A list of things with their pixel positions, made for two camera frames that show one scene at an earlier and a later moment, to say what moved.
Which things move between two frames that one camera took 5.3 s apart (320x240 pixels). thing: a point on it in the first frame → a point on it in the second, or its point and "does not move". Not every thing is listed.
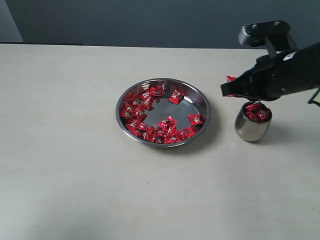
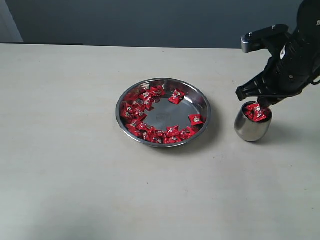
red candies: (257, 112) does not move
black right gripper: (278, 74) → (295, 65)
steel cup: (253, 121) does not move
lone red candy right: (196, 119) does not move
